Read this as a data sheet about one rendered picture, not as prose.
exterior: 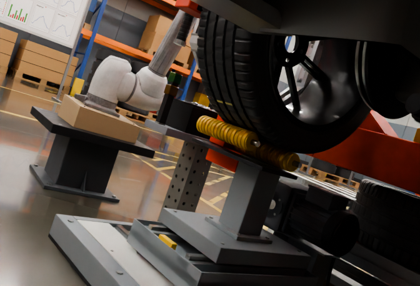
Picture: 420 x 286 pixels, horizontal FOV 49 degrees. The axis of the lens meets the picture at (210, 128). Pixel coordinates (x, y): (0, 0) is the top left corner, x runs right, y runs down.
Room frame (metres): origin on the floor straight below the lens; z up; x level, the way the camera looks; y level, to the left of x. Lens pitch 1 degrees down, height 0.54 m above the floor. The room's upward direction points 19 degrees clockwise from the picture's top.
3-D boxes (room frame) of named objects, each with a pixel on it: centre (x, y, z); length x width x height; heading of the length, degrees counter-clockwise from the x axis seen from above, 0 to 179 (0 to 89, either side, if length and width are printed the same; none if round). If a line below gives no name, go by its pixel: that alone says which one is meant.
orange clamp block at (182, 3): (1.36, 0.16, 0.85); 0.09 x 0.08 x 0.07; 129
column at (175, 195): (1.94, 0.02, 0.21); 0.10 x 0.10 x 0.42; 39
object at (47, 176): (2.27, 0.56, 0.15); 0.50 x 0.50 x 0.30; 33
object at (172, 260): (1.42, -0.17, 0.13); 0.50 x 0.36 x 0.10; 129
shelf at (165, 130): (1.92, 0.04, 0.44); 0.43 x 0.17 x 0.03; 129
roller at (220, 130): (1.41, -0.05, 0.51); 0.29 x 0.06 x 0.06; 39
